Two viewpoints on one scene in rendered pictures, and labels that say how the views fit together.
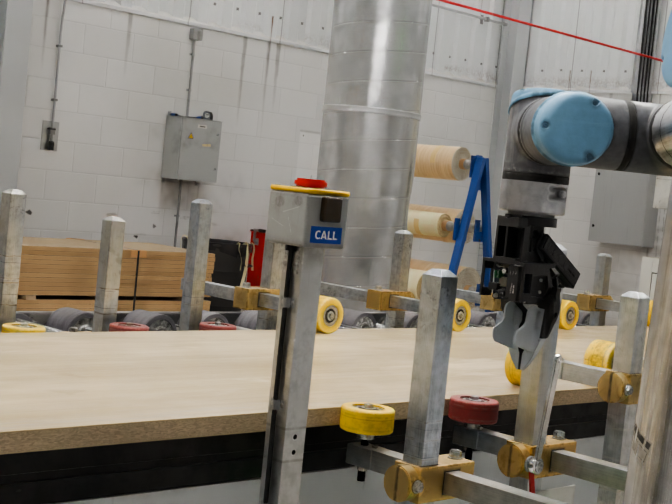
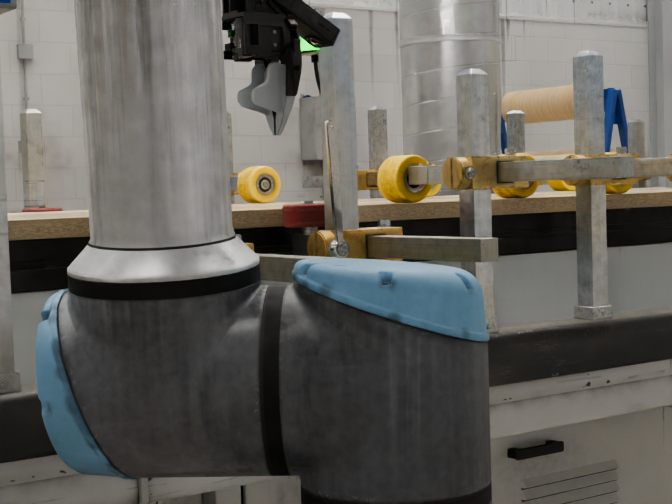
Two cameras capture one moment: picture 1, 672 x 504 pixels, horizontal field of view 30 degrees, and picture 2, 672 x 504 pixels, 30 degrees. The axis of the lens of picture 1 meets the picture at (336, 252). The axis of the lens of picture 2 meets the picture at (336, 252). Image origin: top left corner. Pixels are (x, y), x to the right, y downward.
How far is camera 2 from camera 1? 71 cm
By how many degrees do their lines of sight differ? 10
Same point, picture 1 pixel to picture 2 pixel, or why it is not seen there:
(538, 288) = (272, 41)
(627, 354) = (468, 136)
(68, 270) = not seen: hidden behind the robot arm
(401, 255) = (375, 132)
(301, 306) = not seen: outside the picture
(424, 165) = (556, 107)
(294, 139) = not seen: hidden behind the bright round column
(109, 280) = (31, 172)
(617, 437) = (470, 227)
